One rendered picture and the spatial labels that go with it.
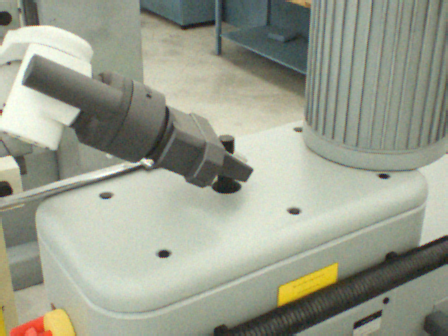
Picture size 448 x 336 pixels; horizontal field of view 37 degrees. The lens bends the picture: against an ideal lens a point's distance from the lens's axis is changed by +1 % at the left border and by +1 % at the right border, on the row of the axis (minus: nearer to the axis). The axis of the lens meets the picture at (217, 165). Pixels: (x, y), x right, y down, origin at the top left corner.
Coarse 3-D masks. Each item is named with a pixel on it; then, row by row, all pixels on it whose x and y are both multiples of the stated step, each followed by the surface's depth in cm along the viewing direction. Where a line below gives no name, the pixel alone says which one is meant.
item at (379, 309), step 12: (372, 300) 90; (384, 300) 90; (348, 312) 88; (360, 312) 89; (372, 312) 90; (384, 312) 92; (324, 324) 86; (336, 324) 87; (348, 324) 88; (360, 324) 90; (372, 324) 91; (384, 324) 93
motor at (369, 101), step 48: (336, 0) 81; (384, 0) 77; (432, 0) 76; (336, 48) 83; (384, 48) 80; (432, 48) 80; (336, 96) 85; (384, 96) 82; (432, 96) 83; (336, 144) 88; (384, 144) 85; (432, 144) 87
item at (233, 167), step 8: (224, 160) 79; (232, 160) 80; (240, 160) 80; (224, 168) 80; (232, 168) 80; (240, 168) 80; (248, 168) 81; (224, 176) 80; (232, 176) 81; (240, 176) 81; (248, 176) 81
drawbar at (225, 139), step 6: (222, 138) 80; (228, 138) 80; (234, 138) 80; (222, 144) 79; (228, 144) 79; (234, 144) 81; (228, 150) 80; (222, 180) 82; (228, 180) 82; (222, 186) 82; (228, 186) 82; (222, 192) 82; (228, 192) 83
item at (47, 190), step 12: (108, 168) 86; (120, 168) 86; (132, 168) 86; (144, 168) 87; (72, 180) 83; (84, 180) 83; (96, 180) 84; (24, 192) 80; (36, 192) 80; (48, 192) 81; (60, 192) 82; (0, 204) 78; (12, 204) 78
